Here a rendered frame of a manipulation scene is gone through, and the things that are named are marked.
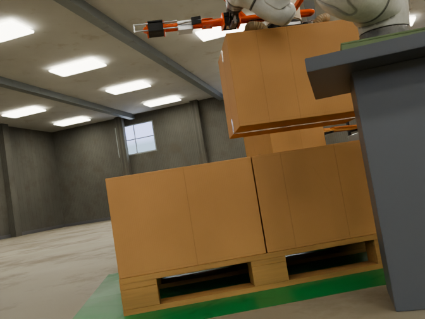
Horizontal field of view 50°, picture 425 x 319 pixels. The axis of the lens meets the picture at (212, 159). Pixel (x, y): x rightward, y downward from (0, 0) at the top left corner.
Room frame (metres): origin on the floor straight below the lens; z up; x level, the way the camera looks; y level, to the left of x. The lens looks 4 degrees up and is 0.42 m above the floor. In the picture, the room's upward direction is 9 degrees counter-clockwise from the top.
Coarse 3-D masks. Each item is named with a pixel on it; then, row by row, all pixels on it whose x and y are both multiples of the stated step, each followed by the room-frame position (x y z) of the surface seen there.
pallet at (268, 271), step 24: (360, 240) 1.91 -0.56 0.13; (216, 264) 1.85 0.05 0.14; (240, 264) 2.29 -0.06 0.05; (264, 264) 1.87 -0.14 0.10; (288, 264) 2.31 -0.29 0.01; (360, 264) 1.97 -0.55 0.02; (120, 288) 1.80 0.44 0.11; (144, 288) 1.81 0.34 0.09; (240, 288) 1.87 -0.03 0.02; (264, 288) 1.87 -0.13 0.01; (144, 312) 1.81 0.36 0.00
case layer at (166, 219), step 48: (336, 144) 1.91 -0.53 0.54; (144, 192) 1.82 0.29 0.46; (192, 192) 1.84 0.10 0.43; (240, 192) 1.86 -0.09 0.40; (288, 192) 1.89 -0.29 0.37; (336, 192) 1.91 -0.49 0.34; (144, 240) 1.82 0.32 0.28; (192, 240) 1.84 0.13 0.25; (240, 240) 1.86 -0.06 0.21; (288, 240) 1.88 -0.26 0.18; (336, 240) 1.90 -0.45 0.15
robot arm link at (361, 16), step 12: (324, 0) 1.21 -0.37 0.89; (336, 0) 1.20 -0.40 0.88; (348, 0) 1.20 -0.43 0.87; (360, 0) 1.21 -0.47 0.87; (372, 0) 1.23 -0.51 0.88; (384, 0) 1.27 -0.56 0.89; (336, 12) 1.24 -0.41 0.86; (348, 12) 1.24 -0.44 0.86; (360, 12) 1.25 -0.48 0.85; (372, 12) 1.28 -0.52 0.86
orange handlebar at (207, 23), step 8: (296, 8) 2.01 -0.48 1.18; (240, 16) 2.05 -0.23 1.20; (248, 16) 2.05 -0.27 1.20; (256, 16) 2.06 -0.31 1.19; (304, 16) 2.13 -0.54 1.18; (168, 24) 2.01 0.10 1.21; (176, 24) 2.02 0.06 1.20; (200, 24) 2.03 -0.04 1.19; (208, 24) 2.03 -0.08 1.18; (216, 24) 2.08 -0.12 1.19; (144, 32) 2.03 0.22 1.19
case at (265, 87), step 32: (256, 32) 1.87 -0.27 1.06; (288, 32) 1.88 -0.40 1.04; (320, 32) 1.90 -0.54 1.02; (352, 32) 1.91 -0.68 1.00; (224, 64) 2.05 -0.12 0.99; (256, 64) 1.87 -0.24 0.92; (288, 64) 1.88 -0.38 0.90; (224, 96) 2.22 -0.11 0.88; (256, 96) 1.87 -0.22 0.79; (288, 96) 1.88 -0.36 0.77; (256, 128) 2.01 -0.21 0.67; (288, 128) 2.19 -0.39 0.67
